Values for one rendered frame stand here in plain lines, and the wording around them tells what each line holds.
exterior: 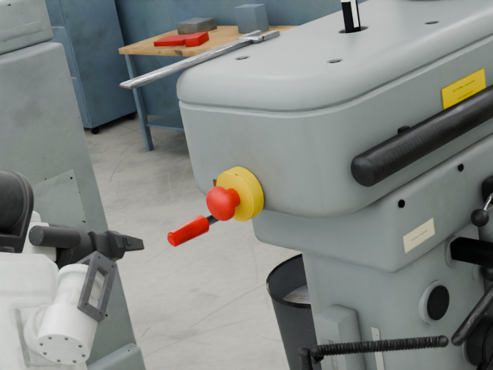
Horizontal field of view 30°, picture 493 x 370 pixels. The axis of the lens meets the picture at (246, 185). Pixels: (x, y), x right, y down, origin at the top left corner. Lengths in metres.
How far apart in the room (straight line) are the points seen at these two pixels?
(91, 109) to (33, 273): 7.27
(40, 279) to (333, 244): 0.40
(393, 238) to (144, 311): 3.90
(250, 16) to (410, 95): 6.00
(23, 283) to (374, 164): 0.53
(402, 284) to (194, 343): 3.38
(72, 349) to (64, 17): 7.30
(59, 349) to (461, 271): 0.51
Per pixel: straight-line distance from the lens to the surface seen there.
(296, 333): 3.37
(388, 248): 1.06
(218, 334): 4.51
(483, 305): 1.10
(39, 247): 1.59
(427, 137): 1.00
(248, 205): 1.01
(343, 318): 1.18
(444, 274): 1.19
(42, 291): 1.26
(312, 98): 0.94
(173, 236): 1.10
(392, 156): 0.96
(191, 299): 4.91
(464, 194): 1.16
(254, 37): 1.18
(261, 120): 0.98
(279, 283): 3.59
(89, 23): 8.49
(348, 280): 1.18
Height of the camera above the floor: 2.11
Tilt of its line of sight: 19 degrees down
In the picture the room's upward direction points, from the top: 11 degrees counter-clockwise
